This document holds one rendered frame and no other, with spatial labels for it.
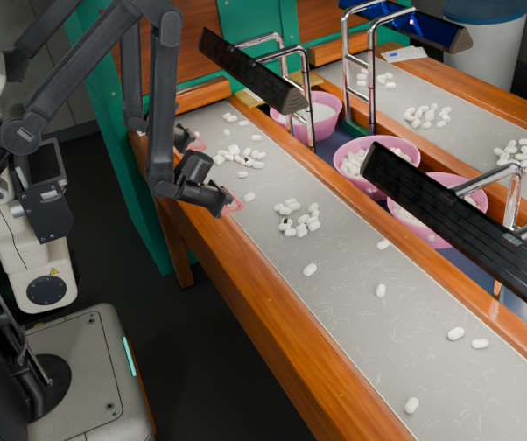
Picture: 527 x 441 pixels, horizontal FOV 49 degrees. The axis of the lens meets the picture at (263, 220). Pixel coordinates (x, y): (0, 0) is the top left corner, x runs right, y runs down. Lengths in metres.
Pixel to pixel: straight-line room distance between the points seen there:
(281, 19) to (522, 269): 1.61
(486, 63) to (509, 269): 2.65
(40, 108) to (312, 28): 1.44
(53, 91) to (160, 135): 0.24
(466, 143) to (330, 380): 1.02
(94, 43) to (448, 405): 1.00
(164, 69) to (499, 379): 0.94
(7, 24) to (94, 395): 2.50
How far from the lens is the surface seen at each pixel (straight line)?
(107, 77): 2.17
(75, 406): 1.98
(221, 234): 1.60
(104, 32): 1.24
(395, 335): 1.33
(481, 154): 1.91
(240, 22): 2.29
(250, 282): 1.44
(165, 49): 1.26
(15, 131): 1.27
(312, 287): 1.43
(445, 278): 1.42
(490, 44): 3.54
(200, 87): 2.23
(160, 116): 1.31
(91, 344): 2.12
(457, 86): 2.27
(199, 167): 1.38
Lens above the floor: 1.75
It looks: 37 degrees down
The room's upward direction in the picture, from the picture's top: 10 degrees counter-clockwise
